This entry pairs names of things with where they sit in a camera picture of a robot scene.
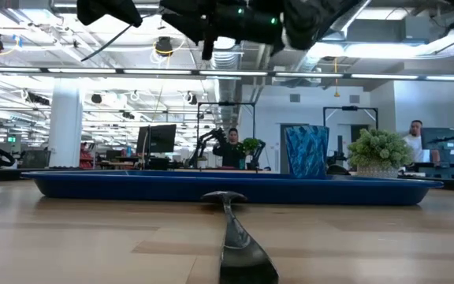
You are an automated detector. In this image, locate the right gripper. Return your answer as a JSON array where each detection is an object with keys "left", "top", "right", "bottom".
[{"left": 159, "top": 0, "right": 216, "bottom": 45}]

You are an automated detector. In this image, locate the blue patterned cup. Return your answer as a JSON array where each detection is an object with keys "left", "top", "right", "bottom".
[{"left": 284, "top": 125, "right": 330, "bottom": 179}]

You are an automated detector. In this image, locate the metal spoon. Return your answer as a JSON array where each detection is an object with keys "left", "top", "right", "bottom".
[{"left": 201, "top": 190, "right": 280, "bottom": 284}]

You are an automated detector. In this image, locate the blue plastic tray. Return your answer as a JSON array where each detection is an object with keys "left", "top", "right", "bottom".
[{"left": 20, "top": 169, "right": 445, "bottom": 207}]

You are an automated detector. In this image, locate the horizontal light bar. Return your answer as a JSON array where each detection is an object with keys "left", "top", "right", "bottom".
[{"left": 0, "top": 66, "right": 454, "bottom": 82}]

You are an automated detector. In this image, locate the black computer monitor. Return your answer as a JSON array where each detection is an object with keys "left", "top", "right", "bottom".
[{"left": 136, "top": 123, "right": 177, "bottom": 157}]

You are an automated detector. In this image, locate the small green potted plant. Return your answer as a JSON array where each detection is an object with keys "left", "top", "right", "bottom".
[{"left": 241, "top": 136, "right": 262, "bottom": 170}]

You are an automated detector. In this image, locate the person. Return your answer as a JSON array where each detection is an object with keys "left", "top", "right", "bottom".
[
  {"left": 402, "top": 119, "right": 441, "bottom": 165},
  {"left": 212, "top": 127, "right": 247, "bottom": 170}
]

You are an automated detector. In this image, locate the white round column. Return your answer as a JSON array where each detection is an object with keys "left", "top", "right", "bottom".
[{"left": 48, "top": 78, "right": 84, "bottom": 169}]

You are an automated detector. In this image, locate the red bin shelf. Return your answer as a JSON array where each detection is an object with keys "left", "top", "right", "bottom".
[{"left": 79, "top": 142, "right": 95, "bottom": 170}]

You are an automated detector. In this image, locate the teal workstation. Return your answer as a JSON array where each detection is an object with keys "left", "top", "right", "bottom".
[{"left": 420, "top": 126, "right": 454, "bottom": 181}]

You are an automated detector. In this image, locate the silver ventilation duct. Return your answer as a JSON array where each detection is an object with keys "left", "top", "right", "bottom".
[{"left": 210, "top": 50, "right": 244, "bottom": 131}]

